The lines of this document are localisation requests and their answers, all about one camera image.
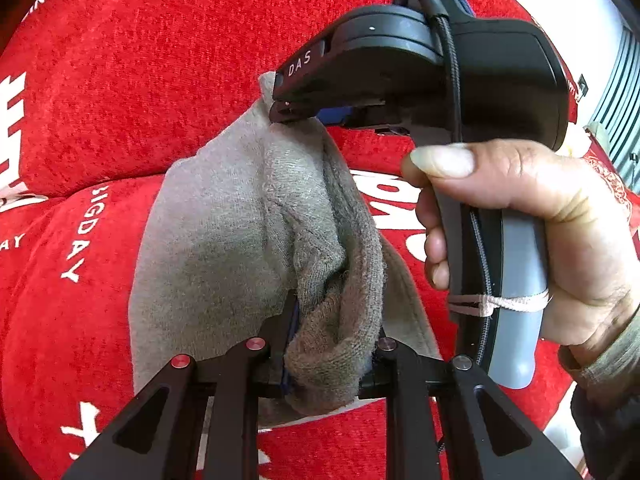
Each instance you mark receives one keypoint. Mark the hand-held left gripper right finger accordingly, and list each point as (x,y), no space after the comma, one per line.
(400,385)

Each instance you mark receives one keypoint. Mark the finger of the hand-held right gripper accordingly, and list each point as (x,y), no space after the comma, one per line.
(300,85)
(332,116)

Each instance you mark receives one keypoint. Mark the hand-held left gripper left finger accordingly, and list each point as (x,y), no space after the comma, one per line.
(277,365)

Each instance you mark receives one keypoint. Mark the small grey knit garment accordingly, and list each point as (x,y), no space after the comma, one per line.
(215,240)

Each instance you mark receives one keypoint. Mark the person's right forearm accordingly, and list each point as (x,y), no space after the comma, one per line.
(610,375)

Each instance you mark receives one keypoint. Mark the person's right hand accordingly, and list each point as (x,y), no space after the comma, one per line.
(585,240)

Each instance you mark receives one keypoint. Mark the grey slatted panel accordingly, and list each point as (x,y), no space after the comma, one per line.
(620,100)

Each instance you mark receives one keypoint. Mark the red blanket with white print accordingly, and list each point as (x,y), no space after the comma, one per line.
(100,85)

